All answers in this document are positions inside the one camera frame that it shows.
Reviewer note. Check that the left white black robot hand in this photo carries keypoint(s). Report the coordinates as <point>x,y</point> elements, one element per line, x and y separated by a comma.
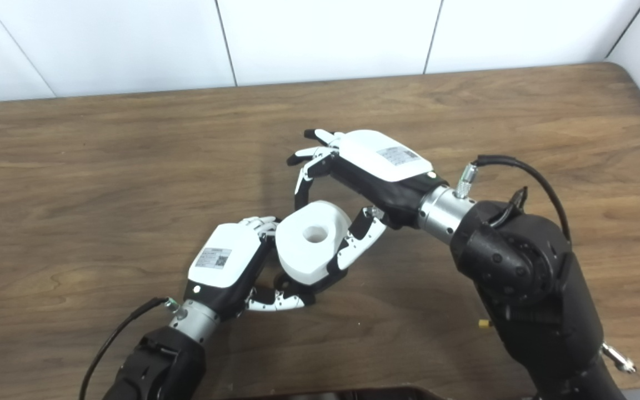
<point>223,261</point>

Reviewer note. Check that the round white plastic piece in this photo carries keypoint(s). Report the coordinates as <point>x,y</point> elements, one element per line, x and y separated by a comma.
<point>309,241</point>

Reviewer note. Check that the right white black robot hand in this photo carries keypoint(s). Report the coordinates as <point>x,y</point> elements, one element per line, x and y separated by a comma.
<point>386,166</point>

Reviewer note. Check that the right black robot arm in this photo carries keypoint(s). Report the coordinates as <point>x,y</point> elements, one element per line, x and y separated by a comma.
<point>525,278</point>

